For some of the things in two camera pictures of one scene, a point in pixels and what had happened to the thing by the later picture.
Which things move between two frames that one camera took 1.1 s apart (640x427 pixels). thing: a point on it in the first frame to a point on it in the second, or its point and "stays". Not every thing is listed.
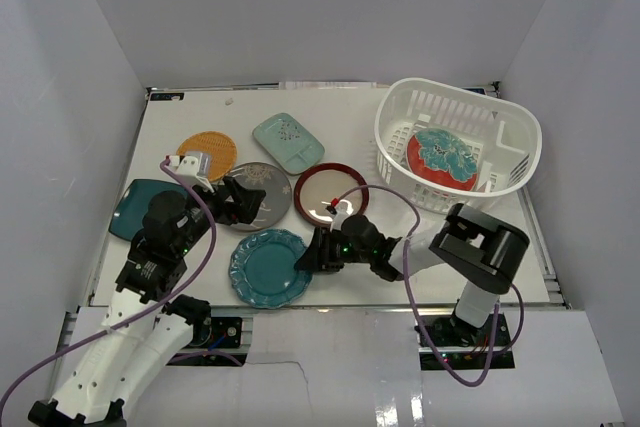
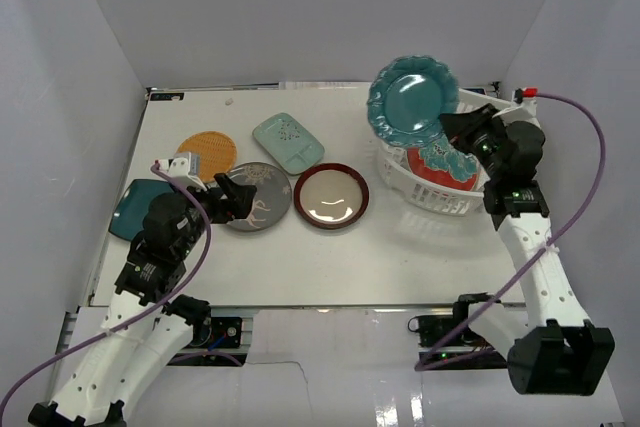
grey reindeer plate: (275, 205) stays
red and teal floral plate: (442, 156) stays
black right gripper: (320, 252) to (461, 127)
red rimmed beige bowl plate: (324, 190) stays
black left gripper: (230, 201) stays
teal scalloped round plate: (263, 271) to (408, 96)
